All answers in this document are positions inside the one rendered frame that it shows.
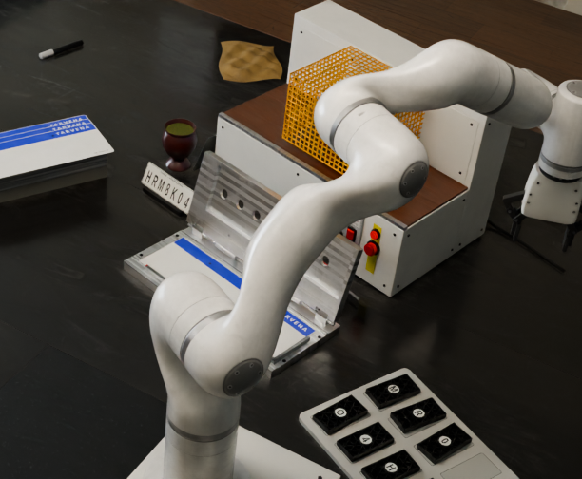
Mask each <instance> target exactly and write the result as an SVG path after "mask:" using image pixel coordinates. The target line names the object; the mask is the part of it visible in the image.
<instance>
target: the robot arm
mask: <svg viewBox="0 0 582 479"><path fill-rule="evenodd" d="M452 105H462V106H464V107H467V108H469V109H471V110H472V111H475V112H477V113H479V114H482V115H484V116H487V117H489V118H491V119H494V120H496V121H499V122H501V123H503V124H505V125H509V126H512V127H515V128H520V129H530V128H535V127H538V128H540V129H541V130H542V132H543V135H544V142H543V144H542V148H541V152H540V155H539V159H538V162H536V163H535V165H534V167H533V169H532V172H531V174H530V176H529V179H528V180H527V183H526V186H525V189H524V190H523V191H519V192H515V193H512V194H508V195H504V196H503V203H504V205H505V208H506V210H507V213H508V214H509V215H510V217H511V218H512V219H513V224H512V228H511V235H514V237H513V241H514V242H516V241H517V238H518V234H519V231H520V227H521V221H522V220H524V219H526V218H527V217H530V218H535V219H539V220H547V221H552V222H557V223H562V224H566V225H567V229H566V232H565V236H564V239H563V241H562V251H563V252H566V251H567V248H568V246H572V241H573V237H574V236H575V235H577V232H580V231H582V220H579V221H576V219H577V216H578V212H580V213H582V202H581V201H582V80H569V81H565V82H563V83H562V84H560V86H559V87H557V86H555V85H554V84H552V83H550V82H549V81H547V80H546V79H544V78H542V77H541V76H539V75H537V74H535V73H534V72H532V71H530V70H528V69H526V68H522V69H520V68H518V67H515V66H513V65H511V64H509V63H508V62H506V61H504V60H502V59H500V58H498V57H496V56H494V55H493V54H491V53H489V52H487V51H485V50H483V49H481V48H478V47H476V46H473V45H471V44H469V43H467V42H464V41H461V40H456V39H449V40H443V41H440V42H438V43H435V44H433V45H432V46H430V47H428V48H426V49H425V50H423V51H422V52H421V53H420V54H419V55H417V56H416V57H414V58H413V59H411V60H409V61H408V62H406V63H404V64H402V65H400V66H398V67H394V68H391V69H388V70H385V71H381V72H377V73H369V74H362V75H357V76H352V77H349V78H346V79H343V80H341V81H339V82H337V83H335V84H334V85H332V86H330V87H329V88H328V89H327V90H326V91H325V92H324V93H323V94H322V95H321V96H320V98H319V100H318V102H317V104H316V106H315V110H314V123H315V127H316V129H317V131H318V133H319V135H320V137H321V138H322V139H323V141H324V142H325V143H326V144H327V145H328V146H329V147H330V148H331V149H332V150H333V151H334V152H335V153H336V154H338V155H339V156H340V157H341V158H342V159H343V160H344V161H345V162H346V163H347V164H348V165H349V167H348V169H347V171H346V172H345V173H344V174H343V175H342V176H341V177H339V178H337V179H335V180H333V181H330V182H321V183H310V184H304V185H300V186H297V187H295V188H293V189H292V190H290V191H289V192H288V193H287V194H286V195H285V196H283V197H282V199H281V200H280V201H279V202H278V203H277V204H276V206H275V207H274V208H273V209H272V210H271V212H270V213H269V214H268V215H267V217H266V218H265V219H264V220H263V222H262V223H261V225H260V226H259V228H258V229H257V231H256V232H255V234H254V235H253V237H252V239H251V241H250V242H249V244H248V246H247V249H246V252H245V255H244V259H243V269H242V286H241V290H240V293H239V297H238V299H237V302H236V304H234V303H233V302H232V300H231V299H230V298H229V297H228V295H227V294H226V293H225V292H224V291H223V289H222V288H221V287H220V286H219V285H218V284H217V283H216V282H215V281H214V280H212V279H211V278H209V277H208V276H206V275H204V274H202V273H200V272H196V271H182V272H179V273H176V274H174V275H171V276H170V277H168V278H166V279H165V280H164V281H163V282H162V283H161V284H160V285H159V286H158V288H157V289H156V291H155V293H154V295H153V298H152V300H151V304H150V310H149V326H150V332H151V337H152V342H153V346H154V350H155V354H156V357H157V360H158V363H159V367H160V370H161V373H162V376H163V379H164V382H165V387H166V391H167V406H166V423H165V450H164V451H163V452H161V453H160V454H158V455H157V456H156V457H155V458H154V459H153V460H152V461H151V462H150V463H149V465H148V466H147V468H146V470H145V474H144V477H143V479H251V478H250V475H249V472H248V470H247V468H246V467H245V465H244V464H243V462H242V461H241V460H240V459H239V458H238V457H236V456H235V455H236V447H237V437H238V428H239V420H240V411H241V395H243V394H245V393H247V392H249V391H250V390H251V389H253V388H254V387H255V386H256V385H257V384H258V383H259V382H260V380H261V379H262V377H263V376H264V374H265V373H266V371H267V369H268V367H269V365H270V362H271V360H272V357H273V354H274V352H275V349H276V346H277V343H278V340H279V337H280V333H281V327H282V324H283V321H284V318H285V314H286V311H287V308H288V305H289V303H290V300H291V298H292V296H293V294H294V292H295V290H296V288H297V286H298V285H299V283H300V281H301V279H302V277H303V276H304V274H305V273H306V271H307V270H308V269H309V267H310V266H311V265H312V263H313V262H314V261H315V260H316V259H317V257H318V256H319V255H320V254H321V252H322V251H323V250H324V249H325V248H326V247H327V245H328V244H329V243H330V242H331V241H332V240H333V239H334V237H335V236H336V235H337V234H338V233H339V232H341V231H342V230H343V229H345V228H346V227H347V226H349V225H351V224H352V223H354V222H356V221H358V220H362V219H365V218H368V217H372V216H375V215H378V214H382V213H386V212H390V211H393V210H396V209H398V208H400V207H401V206H403V205H405V204H406V203H408V202H409V201H410V200H412V199H413V198H414V197H415V196H416V195H417V194H418V192H419V191H420V190H421V188H422V187H423V185H424V184H425V182H426V180H427V177H428V173H429V158H428V155H427V152H426V150H425V147H424V146H423V144H422V143H421V141H420V140H419V139H418V138H417V136H416V135H415V134H414V133H413V132H412V131H410V130H409V129H408V128H407V127H406V126H405V125H404V124H403V123H401V122H400V121H399V120H398V119H397V118H396V117H394V116H393V115H392V114H395V113H401V112H418V111H428V110H437V109H442V108H446V107H449V106H452ZM514 201H521V202H522V206H520V207H519V208H517V209H515V207H514V206H513V204H512V202H514Z"/></svg>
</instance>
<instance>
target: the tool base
mask: <svg viewBox="0 0 582 479"><path fill-rule="evenodd" d="M188 226H189V227H188V228H186V229H185V230H181V231H179V232H177V233H175V234H174V235H172V236H170V237H168V238H166V239H163V240H161V241H160V242H158V243H156V244H154V245H152V246H150V247H148V248H146V249H145V250H144V251H142V252H140V253H138V254H136V255H134V256H133V257H131V258H129V259H126V260H124V269H125V270H126V271H127V272H129V273H130V274H131V275H132V276H134V277H135V278H137V279H138V280H140V281H141V282H142V283H143V284H144V285H145V286H147V287H148V288H149V289H151V290H152V291H153V292H155V291H156V289H157V288H158V286H159V285H160V284H161V283H162V282H161V281H160V280H159V279H157V278H156V277H154V276H153V275H152V274H150V273H149V272H148V271H147V270H146V269H145V266H144V265H143V264H142V263H141V262H140V260H141V259H143V258H145V257H147V256H149V255H151V254H152V253H154V252H156V251H158V250H160V249H162V248H164V247H165V246H167V245H168V244H170V243H172V242H174V241H175V240H178V239H180V238H186V239H187V240H189V241H190V242H192V243H193V244H195V245H196V246H197V247H199V248H200V249H202V250H203V251H205V252H206V253H207V254H208V255H209V256H211V257H212V258H214V259H215V260H217V261H218V262H220V263H221V264H222V265H224V266H225V267H227V268H228V269H229V270H231V271H232V272H234V273H235V274H237V275H238V276H239V277H241V278H243V260H242V259H240V258H239V257H236V260H234V259H233V258H231V257H230V256H228V255H227V254H226V253H224V252H223V251H221V250H220V249H218V248H217V247H216V241H215V240H213V239H212V238H210V237H209V236H207V235H206V234H205V233H203V228H202V227H201V226H200V225H198V224H197V225H195V224H190V223H188ZM175 235H179V237H176V236H175ZM140 254H143V255H142V256H140ZM300 304H301V305H299V304H298V303H296V302H295V301H293V300H292V299H291V300H290V303H289V305H288V308H287V310H288V311H289V312H290V313H292V314H293V315H295V316H296V317H298V318H299V319H301V320H302V321H304V322H305V323H306V324H308V325H309V326H311V327H312V328H313V329H315V330H316V331H315V332H314V333H313V334H311V335H310V341H308V342H307V343H305V344H304V345H302V346H301V347H300V348H298V349H297V350H296V351H295V352H293V353H292V354H290V355H288V356H287V357H285V358H284V359H285V360H286V362H282V360H281V361H279V362H278V363H276V364H275V365H274V364H272V363H271V362H270V365H269V367H268V369H267V371H266V373H265V374H264V375H266V376H267V377H268V378H270V379H271V378H273V377H274V376H276V375H277V374H279V373H281V372H282V371H284V370H285V369H286V368H288V367H289V366H291V365H292V364H294V363H295V362H297V361H298V360H300V359H301V358H303V357H304V356H306V355H307V354H309V353H310V352H312V351H313V350H315V349H316V348H318V347H319V346H320V345H321V344H323V343H324V342H326V341H327V340H328V339H330V338H331V337H333V336H334V335H336V334H338V333H339V332H340V325H339V324H338V323H337V322H335V323H333V322H332V321H330V320H329V319H327V317H328V315H327V314H326V313H325V312H324V311H322V310H314V309H312V308H311V307H309V306H308V305H307V304H305V303H304V302H302V301H301V302H300ZM319 335H320V336H321V338H318V336H319Z"/></svg>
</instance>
